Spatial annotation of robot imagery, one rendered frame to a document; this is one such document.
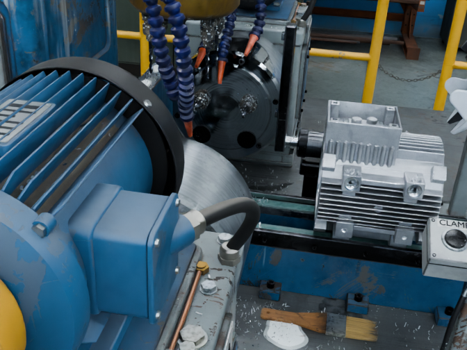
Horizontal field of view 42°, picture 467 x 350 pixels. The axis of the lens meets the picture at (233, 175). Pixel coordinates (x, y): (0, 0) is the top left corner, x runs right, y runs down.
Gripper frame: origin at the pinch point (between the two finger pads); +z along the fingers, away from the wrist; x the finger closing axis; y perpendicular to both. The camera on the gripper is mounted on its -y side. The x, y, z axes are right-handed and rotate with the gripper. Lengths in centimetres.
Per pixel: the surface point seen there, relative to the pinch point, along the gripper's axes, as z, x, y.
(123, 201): 4, 58, 36
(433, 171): 8.4, 0.9, -2.1
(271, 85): 22.0, -26.8, 24.9
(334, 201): 21.8, 2.7, 7.5
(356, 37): 91, -441, -50
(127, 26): 151, -316, 105
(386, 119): 8.7, -8.9, 6.9
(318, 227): 28.0, 2.1, 6.3
